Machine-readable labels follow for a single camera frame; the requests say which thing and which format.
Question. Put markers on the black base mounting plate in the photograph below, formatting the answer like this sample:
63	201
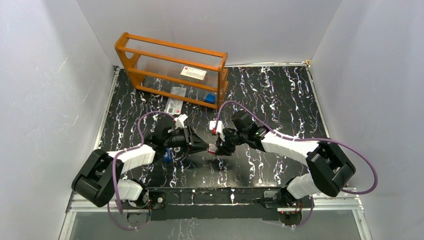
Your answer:
280	196

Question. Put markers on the blue stapler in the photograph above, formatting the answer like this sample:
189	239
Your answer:
167	157

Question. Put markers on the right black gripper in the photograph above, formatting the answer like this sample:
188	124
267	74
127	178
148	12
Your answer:
223	147

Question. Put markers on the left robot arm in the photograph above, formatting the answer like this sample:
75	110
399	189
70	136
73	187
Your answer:
99	182

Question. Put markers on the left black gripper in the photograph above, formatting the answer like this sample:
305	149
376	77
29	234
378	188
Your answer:
190	141

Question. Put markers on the small blue cube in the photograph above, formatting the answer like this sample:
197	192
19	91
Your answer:
210	99

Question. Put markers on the orange wooden shelf rack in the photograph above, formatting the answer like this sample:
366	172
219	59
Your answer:
143	57

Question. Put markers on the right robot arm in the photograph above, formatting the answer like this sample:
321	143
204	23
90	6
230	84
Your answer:
329	168

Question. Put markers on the red white staple box sleeve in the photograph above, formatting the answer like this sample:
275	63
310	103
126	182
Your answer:
213	149

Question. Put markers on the white staple box on shelf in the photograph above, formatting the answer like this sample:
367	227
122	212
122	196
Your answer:
193	73

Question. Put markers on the aluminium frame rail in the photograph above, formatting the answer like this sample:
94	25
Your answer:
331	198

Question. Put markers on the clear plastic label packet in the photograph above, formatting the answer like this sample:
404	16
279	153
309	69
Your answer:
174	106

